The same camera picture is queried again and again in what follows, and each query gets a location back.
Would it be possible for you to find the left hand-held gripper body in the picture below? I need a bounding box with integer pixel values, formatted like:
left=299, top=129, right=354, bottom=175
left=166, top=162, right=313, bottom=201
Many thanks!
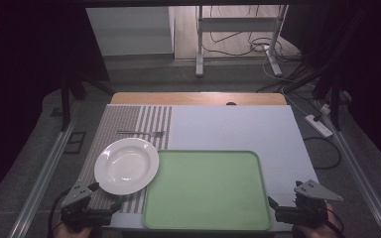
left=60, top=180, right=114, bottom=233

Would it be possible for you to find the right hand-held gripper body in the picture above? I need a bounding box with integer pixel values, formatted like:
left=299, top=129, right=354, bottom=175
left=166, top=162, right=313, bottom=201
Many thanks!
left=274, top=178, right=344, bottom=229

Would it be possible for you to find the white plate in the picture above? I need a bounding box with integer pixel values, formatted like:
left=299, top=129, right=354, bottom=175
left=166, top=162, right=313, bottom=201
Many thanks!
left=93, top=137, right=160, bottom=196

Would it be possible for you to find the person's right hand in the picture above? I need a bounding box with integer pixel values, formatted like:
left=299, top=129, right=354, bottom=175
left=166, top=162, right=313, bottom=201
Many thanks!
left=292, top=202, right=342, bottom=238

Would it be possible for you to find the person's left hand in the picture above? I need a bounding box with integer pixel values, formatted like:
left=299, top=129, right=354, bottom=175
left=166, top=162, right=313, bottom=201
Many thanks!
left=53, top=224, right=95, bottom=238

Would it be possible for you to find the white power strip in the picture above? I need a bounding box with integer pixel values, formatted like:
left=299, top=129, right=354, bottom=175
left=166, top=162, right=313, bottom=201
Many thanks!
left=304, top=113, right=334, bottom=139

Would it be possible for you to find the green tray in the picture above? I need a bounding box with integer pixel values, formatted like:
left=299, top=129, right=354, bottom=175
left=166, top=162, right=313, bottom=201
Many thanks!
left=142, top=149, right=273, bottom=232

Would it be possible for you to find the metal fork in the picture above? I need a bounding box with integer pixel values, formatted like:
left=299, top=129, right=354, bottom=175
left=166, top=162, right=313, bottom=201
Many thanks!
left=116, top=130, right=166, bottom=138

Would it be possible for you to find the grey striped placemat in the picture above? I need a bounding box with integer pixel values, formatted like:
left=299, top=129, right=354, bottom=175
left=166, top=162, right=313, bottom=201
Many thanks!
left=77, top=104, right=174, bottom=215

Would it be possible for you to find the white board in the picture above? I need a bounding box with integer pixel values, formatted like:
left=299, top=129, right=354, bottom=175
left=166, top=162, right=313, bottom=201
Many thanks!
left=106, top=104, right=320, bottom=233

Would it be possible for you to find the black stand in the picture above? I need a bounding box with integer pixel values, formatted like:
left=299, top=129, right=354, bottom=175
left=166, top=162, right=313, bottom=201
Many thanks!
left=283, top=63, right=346, bottom=132
left=59, top=73, right=115, bottom=132

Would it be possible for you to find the wooden table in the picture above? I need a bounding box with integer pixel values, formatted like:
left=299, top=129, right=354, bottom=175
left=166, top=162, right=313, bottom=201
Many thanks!
left=110, top=91, right=288, bottom=107

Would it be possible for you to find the white panel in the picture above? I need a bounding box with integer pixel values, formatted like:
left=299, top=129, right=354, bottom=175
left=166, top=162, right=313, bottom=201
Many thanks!
left=85, top=6, right=176, bottom=58

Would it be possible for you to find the white metal stand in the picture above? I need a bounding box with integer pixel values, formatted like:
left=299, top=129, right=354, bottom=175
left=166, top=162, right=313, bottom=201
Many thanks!
left=194, top=4, right=290, bottom=79

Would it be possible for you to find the aluminium rail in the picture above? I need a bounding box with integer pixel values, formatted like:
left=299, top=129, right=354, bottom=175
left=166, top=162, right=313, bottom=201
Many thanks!
left=322, top=110, right=381, bottom=238
left=8, top=119, right=77, bottom=238

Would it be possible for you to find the black looped cable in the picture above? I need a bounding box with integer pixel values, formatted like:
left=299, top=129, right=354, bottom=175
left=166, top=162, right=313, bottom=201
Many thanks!
left=303, top=136, right=342, bottom=171

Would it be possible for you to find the tangle of floor cables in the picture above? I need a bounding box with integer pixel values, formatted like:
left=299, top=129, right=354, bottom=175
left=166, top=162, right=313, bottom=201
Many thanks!
left=200, top=4, right=304, bottom=64

